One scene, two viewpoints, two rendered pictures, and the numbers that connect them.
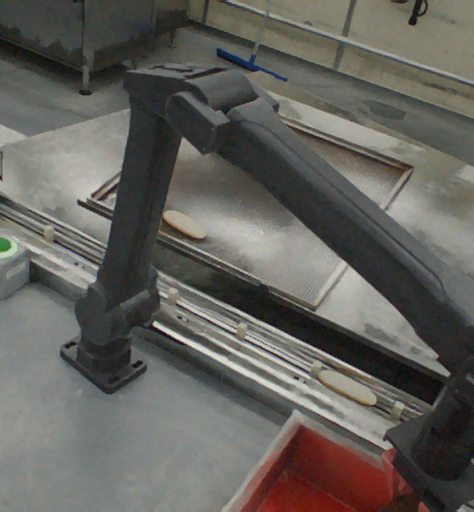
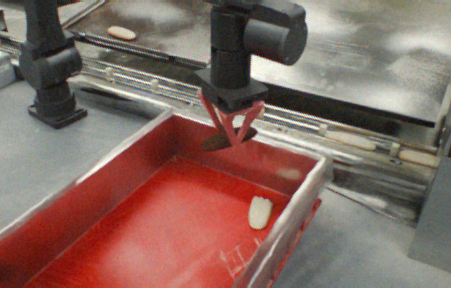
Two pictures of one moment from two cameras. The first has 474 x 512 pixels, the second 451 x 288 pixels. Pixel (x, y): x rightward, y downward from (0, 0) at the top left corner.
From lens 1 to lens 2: 41 cm
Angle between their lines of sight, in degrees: 5
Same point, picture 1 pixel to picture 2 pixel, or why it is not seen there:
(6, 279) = not seen: outside the picture
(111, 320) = (39, 66)
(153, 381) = (91, 120)
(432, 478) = (221, 89)
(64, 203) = not seen: hidden behind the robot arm
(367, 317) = not seen: hidden behind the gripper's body
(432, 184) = not seen: outside the picture
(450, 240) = (309, 16)
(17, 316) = (4, 97)
